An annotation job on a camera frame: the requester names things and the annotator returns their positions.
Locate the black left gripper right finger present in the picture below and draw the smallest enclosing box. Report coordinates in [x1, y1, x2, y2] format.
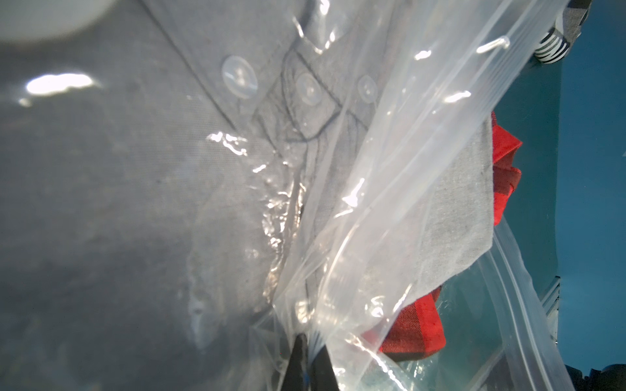
[311, 345, 339, 391]

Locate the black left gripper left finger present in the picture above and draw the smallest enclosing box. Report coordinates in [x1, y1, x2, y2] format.
[280, 333, 310, 391]

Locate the clear plastic vacuum bag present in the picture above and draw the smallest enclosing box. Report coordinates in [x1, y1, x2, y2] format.
[0, 0, 576, 391]

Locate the black white checkered shirt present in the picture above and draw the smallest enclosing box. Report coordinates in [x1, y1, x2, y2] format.
[534, 0, 593, 65]

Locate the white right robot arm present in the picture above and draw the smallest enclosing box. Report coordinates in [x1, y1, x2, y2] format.
[566, 364, 626, 391]

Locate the light blue shirt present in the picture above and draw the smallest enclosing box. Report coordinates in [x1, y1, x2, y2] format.
[0, 0, 495, 391]

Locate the white round bag valve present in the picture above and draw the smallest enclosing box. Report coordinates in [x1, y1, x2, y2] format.
[1, 0, 117, 43]

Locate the red black checkered cloth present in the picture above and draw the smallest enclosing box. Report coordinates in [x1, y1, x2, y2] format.
[379, 114, 523, 362]

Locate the aluminium mounting rail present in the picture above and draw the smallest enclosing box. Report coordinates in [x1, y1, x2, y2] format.
[541, 276, 561, 344]

